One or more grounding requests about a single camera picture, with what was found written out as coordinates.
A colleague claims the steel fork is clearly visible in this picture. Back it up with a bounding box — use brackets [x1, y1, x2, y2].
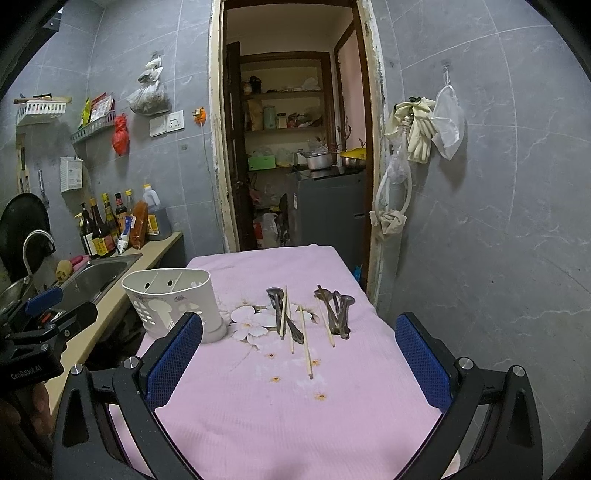
[314, 285, 341, 335]

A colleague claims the steel spoon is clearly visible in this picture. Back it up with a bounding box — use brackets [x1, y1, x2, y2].
[266, 287, 304, 345]

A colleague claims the steel kitchen sink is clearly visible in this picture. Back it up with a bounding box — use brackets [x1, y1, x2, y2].
[54, 254, 141, 311]

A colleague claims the beige kitchen counter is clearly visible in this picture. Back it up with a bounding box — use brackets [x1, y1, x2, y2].
[45, 232, 183, 418]

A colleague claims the left hand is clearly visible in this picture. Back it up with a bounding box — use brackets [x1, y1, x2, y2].
[1, 383, 54, 436]

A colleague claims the curved steel faucet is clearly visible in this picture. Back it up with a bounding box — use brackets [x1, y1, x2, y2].
[22, 229, 56, 277]

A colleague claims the yellow sponge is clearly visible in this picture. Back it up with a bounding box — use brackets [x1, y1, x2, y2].
[55, 260, 73, 283]

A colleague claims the white plastic utensil holder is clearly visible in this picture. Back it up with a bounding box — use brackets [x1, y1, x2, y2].
[121, 268, 228, 343]

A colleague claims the dark soy sauce bottle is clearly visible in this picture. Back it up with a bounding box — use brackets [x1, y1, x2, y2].
[89, 198, 115, 258]

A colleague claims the black frying pan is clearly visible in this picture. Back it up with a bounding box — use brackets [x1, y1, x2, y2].
[1, 193, 51, 283]

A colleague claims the pink floral table cloth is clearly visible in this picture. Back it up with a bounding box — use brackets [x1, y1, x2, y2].
[110, 244, 463, 480]

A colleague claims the orange seasoning packet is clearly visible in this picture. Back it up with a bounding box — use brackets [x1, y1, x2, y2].
[129, 200, 148, 250]

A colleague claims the knotted beige rag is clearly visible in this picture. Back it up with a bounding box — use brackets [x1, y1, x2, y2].
[370, 210, 407, 241]

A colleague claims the large oil jug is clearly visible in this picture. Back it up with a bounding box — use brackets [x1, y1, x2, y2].
[142, 183, 172, 241]

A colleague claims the grey cabinet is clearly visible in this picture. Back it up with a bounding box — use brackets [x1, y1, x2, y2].
[287, 168, 366, 272]

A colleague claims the red plastic bag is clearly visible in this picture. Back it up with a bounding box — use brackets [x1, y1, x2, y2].
[111, 113, 129, 156]

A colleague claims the steel bowl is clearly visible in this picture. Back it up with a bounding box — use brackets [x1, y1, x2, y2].
[341, 156, 367, 168]

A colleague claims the green box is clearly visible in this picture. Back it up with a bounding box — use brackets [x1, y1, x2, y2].
[249, 155, 276, 171]

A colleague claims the aluminium cooking pot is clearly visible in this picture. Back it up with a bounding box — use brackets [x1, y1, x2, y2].
[297, 150, 334, 171]

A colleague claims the hanging bag of dried goods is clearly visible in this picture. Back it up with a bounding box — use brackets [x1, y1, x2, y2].
[126, 52, 171, 117]

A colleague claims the white wall box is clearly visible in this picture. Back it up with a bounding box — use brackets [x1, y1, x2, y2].
[59, 157, 84, 193]

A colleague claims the white wall basket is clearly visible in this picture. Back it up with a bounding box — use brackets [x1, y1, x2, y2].
[13, 97, 72, 127]

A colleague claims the grey wall shelf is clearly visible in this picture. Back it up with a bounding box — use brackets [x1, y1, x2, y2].
[70, 110, 116, 144]

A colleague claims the white hose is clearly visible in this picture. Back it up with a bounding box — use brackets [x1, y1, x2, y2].
[375, 117, 414, 222]

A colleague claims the white wall socket panel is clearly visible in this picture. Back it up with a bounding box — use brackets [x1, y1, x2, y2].
[148, 110, 184, 138]

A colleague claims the orange wall hook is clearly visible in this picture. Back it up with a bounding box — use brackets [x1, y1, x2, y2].
[192, 107, 207, 125]

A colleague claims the wooden door frame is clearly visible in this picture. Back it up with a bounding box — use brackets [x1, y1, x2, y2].
[207, 1, 386, 305]

